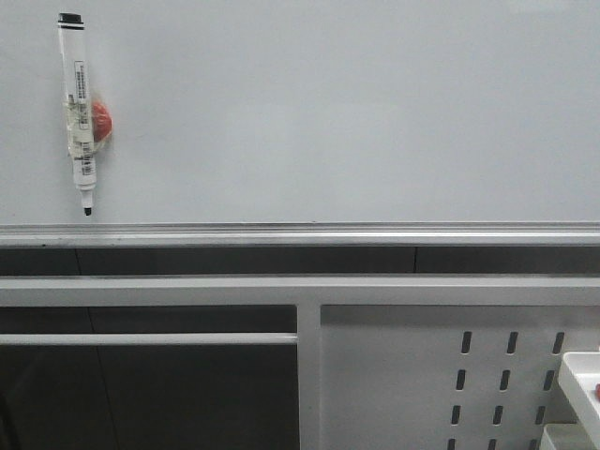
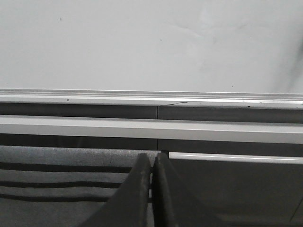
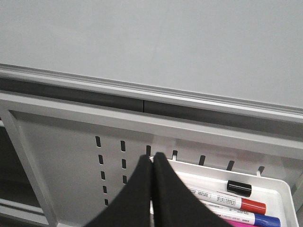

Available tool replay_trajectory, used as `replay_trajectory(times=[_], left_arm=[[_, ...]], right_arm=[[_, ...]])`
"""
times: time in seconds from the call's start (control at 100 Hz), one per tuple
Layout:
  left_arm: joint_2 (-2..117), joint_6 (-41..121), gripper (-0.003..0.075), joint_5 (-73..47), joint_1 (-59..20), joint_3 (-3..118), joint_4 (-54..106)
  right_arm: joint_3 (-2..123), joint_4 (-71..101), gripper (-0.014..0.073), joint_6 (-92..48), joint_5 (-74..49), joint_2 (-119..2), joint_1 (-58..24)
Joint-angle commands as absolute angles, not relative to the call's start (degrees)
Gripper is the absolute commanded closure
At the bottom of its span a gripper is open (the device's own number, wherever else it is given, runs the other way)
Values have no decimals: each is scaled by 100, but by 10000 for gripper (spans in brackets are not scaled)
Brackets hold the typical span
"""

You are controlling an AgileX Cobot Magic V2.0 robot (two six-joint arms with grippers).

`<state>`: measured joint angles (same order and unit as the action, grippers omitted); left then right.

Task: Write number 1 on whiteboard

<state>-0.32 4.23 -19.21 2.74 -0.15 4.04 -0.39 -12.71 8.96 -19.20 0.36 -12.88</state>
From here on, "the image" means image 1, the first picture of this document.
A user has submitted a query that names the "white whiteboard marker black tip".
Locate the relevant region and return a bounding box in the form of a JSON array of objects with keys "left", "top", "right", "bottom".
[{"left": 57, "top": 12, "right": 97, "bottom": 217}]

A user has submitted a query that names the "white metal stand frame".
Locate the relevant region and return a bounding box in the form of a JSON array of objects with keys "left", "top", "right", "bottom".
[{"left": 1, "top": 277, "right": 599, "bottom": 449}]

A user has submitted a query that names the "white lower tray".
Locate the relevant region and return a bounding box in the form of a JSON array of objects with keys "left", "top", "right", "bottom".
[{"left": 539, "top": 424, "right": 588, "bottom": 450}]

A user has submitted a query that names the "white marker tray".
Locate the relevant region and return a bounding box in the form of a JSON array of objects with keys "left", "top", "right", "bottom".
[{"left": 558, "top": 352, "right": 599, "bottom": 449}]

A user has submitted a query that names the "red round magnet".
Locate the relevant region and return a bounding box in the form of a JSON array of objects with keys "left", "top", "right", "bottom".
[{"left": 92, "top": 99, "right": 113, "bottom": 143}]

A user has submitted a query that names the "large whiteboard with aluminium frame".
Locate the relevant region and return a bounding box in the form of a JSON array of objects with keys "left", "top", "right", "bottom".
[{"left": 1, "top": 1, "right": 599, "bottom": 247}]

